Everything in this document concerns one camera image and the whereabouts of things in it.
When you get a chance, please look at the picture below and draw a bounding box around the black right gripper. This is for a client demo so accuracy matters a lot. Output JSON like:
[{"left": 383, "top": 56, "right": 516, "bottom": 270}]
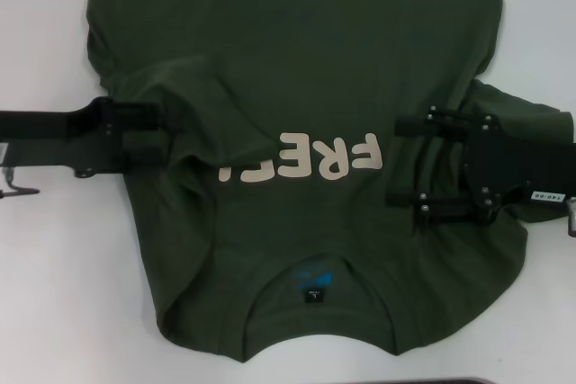
[{"left": 385, "top": 105, "right": 576, "bottom": 231}]

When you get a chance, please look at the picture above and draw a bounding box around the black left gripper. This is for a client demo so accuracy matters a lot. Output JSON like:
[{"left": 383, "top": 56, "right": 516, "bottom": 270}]
[{"left": 0, "top": 96, "right": 176, "bottom": 179}]

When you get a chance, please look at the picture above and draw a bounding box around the dark green FREE t-shirt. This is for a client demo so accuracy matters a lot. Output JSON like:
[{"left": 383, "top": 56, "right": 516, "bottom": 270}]
[{"left": 85, "top": 0, "right": 576, "bottom": 365}]

